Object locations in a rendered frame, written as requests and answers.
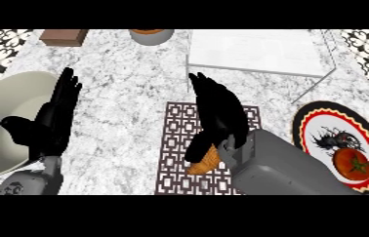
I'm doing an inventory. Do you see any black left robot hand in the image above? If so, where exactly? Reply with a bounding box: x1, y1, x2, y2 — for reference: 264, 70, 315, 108
0, 66, 84, 163

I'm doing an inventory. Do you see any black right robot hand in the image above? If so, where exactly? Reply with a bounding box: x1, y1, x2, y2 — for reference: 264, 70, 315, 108
183, 71, 251, 164

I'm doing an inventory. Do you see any golden brown croissant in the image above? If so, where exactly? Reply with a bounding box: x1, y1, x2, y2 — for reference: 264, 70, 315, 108
186, 143, 223, 176

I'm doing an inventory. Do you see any brown patterned placemat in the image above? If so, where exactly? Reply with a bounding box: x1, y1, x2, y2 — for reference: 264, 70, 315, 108
154, 100, 264, 196

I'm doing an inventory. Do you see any beige bowl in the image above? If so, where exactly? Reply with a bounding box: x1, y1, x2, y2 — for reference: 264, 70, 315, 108
0, 70, 62, 176

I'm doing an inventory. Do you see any black red patterned plate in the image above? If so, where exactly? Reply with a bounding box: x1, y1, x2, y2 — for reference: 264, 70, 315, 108
291, 100, 369, 194

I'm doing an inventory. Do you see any brown wooden block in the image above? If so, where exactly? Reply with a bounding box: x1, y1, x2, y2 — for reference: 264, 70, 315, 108
38, 28, 92, 48

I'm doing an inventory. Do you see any grey pot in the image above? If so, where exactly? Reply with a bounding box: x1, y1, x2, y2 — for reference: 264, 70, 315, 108
129, 28, 176, 47

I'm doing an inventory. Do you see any red tomato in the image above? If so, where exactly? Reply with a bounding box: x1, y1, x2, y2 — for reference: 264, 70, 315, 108
332, 147, 369, 181

